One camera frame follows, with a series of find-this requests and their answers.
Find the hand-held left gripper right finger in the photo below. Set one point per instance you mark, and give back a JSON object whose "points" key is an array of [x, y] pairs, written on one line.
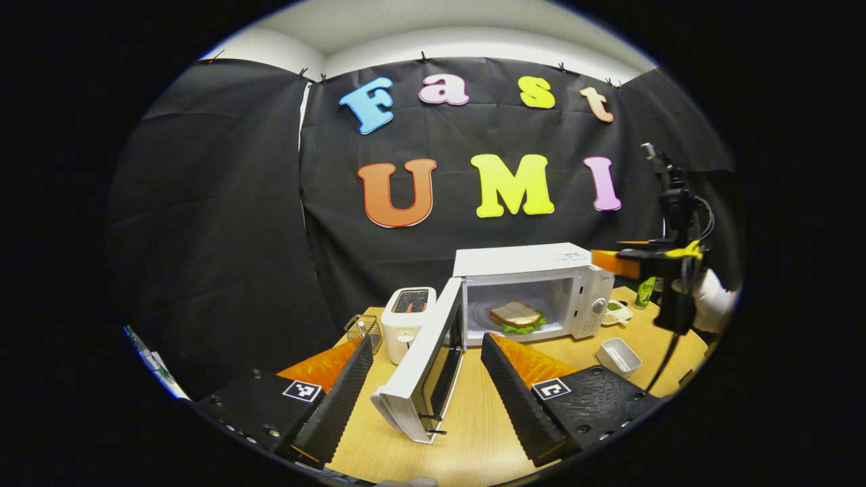
{"points": [[511, 399]]}

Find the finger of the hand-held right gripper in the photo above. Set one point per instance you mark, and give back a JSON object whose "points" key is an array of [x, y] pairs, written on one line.
{"points": [[612, 264]]}

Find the white microwave oven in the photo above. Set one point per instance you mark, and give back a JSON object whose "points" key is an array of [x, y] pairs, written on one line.
{"points": [[521, 260]]}

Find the lettuce sandwich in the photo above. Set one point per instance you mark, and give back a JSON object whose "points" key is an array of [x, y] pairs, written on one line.
{"points": [[515, 312]]}

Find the small white rectangular dish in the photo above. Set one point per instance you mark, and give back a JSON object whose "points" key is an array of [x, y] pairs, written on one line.
{"points": [[619, 358]]}

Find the white divided dish of beans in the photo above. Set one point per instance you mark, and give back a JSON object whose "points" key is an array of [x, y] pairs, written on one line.
{"points": [[619, 312]]}

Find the black backdrop cloth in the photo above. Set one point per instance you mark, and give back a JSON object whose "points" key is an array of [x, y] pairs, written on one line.
{"points": [[237, 237]]}

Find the white toaster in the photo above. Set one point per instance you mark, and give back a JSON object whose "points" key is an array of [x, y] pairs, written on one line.
{"points": [[406, 331]]}

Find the green tea bottle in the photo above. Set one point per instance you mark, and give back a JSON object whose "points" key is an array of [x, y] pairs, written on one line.
{"points": [[644, 292]]}

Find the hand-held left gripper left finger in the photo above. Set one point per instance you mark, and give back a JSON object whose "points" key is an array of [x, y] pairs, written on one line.
{"points": [[338, 406]]}

